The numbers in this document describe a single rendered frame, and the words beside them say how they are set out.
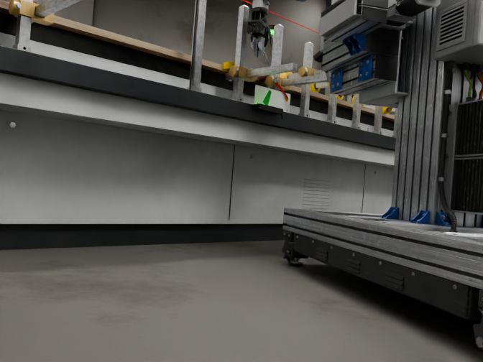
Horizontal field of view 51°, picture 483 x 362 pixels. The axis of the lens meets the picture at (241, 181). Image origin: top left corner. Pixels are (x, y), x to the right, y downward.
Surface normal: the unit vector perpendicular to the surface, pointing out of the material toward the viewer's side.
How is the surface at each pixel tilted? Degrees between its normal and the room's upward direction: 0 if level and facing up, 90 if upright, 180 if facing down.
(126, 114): 90
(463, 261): 90
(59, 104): 90
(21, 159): 90
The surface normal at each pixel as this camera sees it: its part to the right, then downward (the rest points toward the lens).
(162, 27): 0.27, 0.01
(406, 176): -0.96, -0.07
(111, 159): 0.69, 0.04
